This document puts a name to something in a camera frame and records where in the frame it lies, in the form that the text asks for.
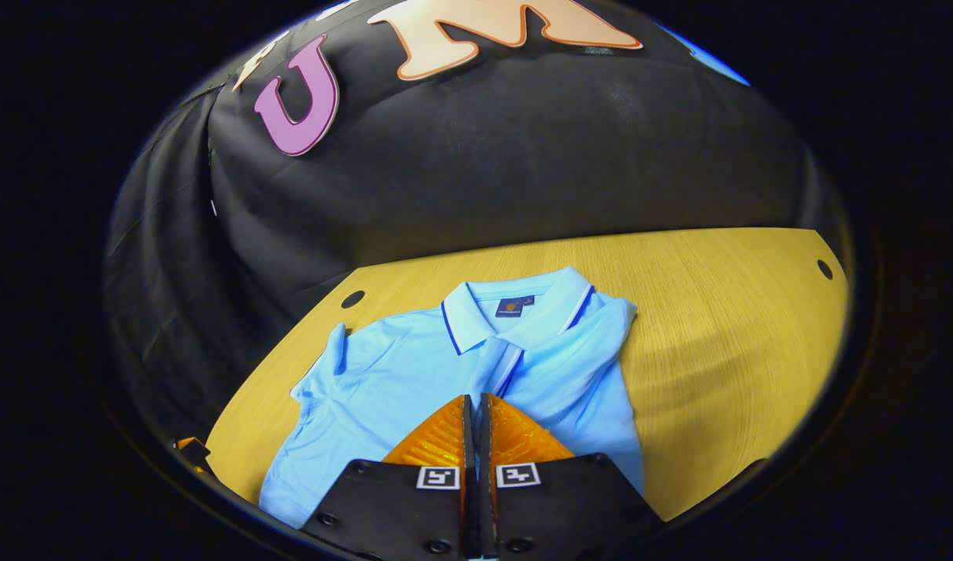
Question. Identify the black backdrop cloth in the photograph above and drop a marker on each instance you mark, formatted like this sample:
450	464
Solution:
523	156

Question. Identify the light blue T-shirt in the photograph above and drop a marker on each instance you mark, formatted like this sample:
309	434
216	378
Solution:
382	374

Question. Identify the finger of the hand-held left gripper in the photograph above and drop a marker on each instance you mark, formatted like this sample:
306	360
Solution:
193	450

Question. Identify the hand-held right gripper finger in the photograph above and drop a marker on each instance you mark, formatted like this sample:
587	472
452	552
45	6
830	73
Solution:
469	436
484	444

